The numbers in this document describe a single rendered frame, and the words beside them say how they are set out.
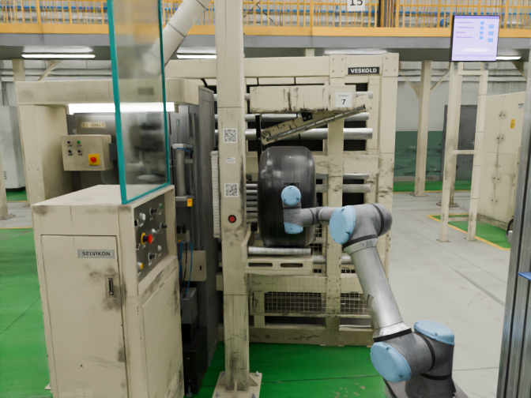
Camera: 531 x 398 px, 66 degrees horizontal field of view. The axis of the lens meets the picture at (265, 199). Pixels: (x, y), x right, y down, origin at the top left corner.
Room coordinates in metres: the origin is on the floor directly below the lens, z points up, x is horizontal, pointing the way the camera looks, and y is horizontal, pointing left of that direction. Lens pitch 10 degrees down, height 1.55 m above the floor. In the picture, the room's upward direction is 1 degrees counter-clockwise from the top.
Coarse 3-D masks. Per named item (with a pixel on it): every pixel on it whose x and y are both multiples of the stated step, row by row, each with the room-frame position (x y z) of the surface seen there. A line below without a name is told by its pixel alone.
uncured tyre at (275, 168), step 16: (272, 160) 2.07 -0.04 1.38; (288, 160) 2.06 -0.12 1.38; (304, 160) 2.06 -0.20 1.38; (272, 176) 2.01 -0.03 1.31; (288, 176) 2.00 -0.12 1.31; (304, 176) 2.00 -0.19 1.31; (272, 192) 1.98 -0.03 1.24; (304, 192) 1.97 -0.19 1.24; (272, 208) 1.97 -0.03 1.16; (272, 224) 1.98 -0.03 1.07; (272, 240) 2.04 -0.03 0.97; (288, 240) 2.04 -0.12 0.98; (304, 240) 2.04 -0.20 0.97
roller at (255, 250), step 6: (252, 246) 2.11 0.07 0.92; (258, 246) 2.11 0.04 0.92; (264, 246) 2.11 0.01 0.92; (270, 246) 2.11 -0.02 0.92; (276, 246) 2.10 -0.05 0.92; (282, 246) 2.10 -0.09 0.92; (288, 246) 2.10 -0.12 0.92; (294, 246) 2.10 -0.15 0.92; (252, 252) 2.09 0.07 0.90; (258, 252) 2.09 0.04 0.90; (264, 252) 2.09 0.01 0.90; (270, 252) 2.09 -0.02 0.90; (276, 252) 2.08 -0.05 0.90; (282, 252) 2.08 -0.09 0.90; (288, 252) 2.08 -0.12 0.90; (294, 252) 2.08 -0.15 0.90; (300, 252) 2.07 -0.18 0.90; (306, 252) 2.07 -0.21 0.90; (312, 252) 2.07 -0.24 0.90
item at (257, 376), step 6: (222, 372) 2.36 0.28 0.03; (258, 378) 2.31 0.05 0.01; (258, 384) 2.25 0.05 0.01; (216, 390) 2.20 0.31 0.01; (222, 390) 2.20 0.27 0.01; (228, 390) 2.18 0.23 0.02; (252, 390) 2.19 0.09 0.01; (258, 390) 2.19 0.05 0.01; (216, 396) 2.13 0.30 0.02; (222, 396) 2.14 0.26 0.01; (228, 396) 2.14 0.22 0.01; (240, 396) 2.14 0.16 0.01; (246, 396) 2.14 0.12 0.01; (252, 396) 2.12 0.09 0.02; (258, 396) 2.15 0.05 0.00
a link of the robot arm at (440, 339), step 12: (420, 324) 1.17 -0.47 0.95; (432, 324) 1.18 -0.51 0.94; (420, 336) 1.12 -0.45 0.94; (432, 336) 1.11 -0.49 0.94; (444, 336) 1.11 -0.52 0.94; (432, 348) 1.09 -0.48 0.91; (444, 348) 1.11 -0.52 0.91; (432, 360) 1.08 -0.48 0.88; (444, 360) 1.10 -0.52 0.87; (432, 372) 1.11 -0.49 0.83; (444, 372) 1.11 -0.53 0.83
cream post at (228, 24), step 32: (224, 0) 2.18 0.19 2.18; (224, 32) 2.18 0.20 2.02; (224, 64) 2.18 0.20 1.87; (224, 96) 2.18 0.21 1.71; (224, 128) 2.18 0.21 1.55; (224, 160) 2.18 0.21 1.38; (224, 224) 2.18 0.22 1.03; (224, 256) 2.18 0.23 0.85; (224, 288) 2.18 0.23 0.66; (224, 320) 2.18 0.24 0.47; (224, 352) 2.19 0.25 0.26
